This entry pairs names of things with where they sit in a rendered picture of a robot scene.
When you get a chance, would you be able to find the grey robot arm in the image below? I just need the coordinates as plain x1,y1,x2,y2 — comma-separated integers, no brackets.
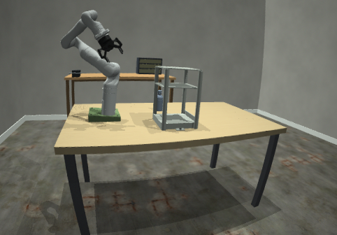
61,10,120,116

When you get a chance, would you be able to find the grey shelving unit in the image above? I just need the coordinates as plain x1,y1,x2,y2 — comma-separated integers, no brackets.
152,66,203,131

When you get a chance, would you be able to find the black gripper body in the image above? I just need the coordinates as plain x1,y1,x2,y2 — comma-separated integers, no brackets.
98,35,114,52

